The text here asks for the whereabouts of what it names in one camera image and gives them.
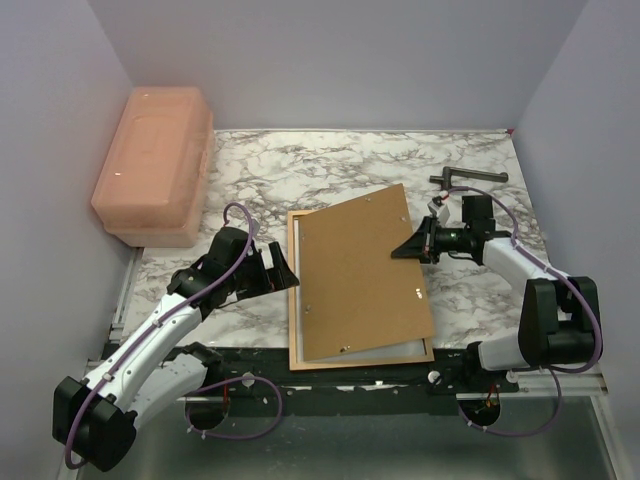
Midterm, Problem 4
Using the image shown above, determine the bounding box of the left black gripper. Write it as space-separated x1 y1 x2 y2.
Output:
227 242 299 301

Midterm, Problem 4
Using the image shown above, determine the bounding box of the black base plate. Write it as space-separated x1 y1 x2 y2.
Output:
167 342 519 416

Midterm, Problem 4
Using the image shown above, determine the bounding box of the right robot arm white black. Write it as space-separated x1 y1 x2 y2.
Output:
391 187 603 392

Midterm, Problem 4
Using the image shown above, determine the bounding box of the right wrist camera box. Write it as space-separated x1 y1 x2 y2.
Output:
428 192 450 226

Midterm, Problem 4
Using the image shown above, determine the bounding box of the brown wooden picture frame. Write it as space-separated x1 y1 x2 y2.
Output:
286 208 434 372

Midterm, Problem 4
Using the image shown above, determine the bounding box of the pink plastic storage box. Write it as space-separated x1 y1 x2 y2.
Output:
91 87 213 248

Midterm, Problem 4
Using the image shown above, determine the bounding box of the aluminium rail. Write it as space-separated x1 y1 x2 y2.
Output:
79 355 609 401

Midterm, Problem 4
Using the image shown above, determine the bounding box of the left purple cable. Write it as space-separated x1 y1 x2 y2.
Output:
64 202 284 471

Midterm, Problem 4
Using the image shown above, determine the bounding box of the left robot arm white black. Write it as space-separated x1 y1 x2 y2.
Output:
52 226 299 471

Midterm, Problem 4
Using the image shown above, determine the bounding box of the photo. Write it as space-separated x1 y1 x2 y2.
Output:
293 219 426 364

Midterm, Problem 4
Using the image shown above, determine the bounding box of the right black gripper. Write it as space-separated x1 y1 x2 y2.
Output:
392 214 472 265

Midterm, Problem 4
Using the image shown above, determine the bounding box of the brown frame backing board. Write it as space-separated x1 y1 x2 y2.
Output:
298 182 437 362

